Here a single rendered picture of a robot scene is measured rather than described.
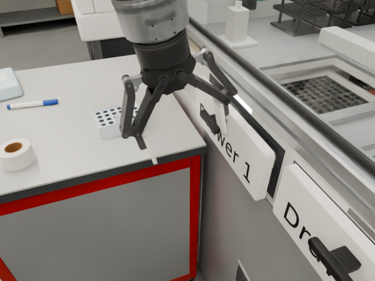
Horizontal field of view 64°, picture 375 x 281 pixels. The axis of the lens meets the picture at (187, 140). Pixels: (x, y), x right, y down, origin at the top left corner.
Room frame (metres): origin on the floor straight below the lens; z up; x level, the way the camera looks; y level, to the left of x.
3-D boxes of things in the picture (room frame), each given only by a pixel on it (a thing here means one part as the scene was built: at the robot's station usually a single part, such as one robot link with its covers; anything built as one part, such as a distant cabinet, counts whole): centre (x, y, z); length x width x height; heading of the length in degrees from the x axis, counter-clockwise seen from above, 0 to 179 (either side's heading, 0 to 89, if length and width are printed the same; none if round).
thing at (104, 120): (0.66, 0.18, 0.78); 0.12 x 0.08 x 0.04; 117
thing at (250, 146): (0.49, -0.08, 0.87); 0.29 x 0.02 x 0.11; 20
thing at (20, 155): (0.52, 0.39, 0.78); 0.07 x 0.07 x 0.04
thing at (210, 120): (0.48, -0.05, 0.91); 0.07 x 0.04 x 0.01; 20
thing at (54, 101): (0.76, 0.45, 0.77); 0.14 x 0.02 x 0.02; 104
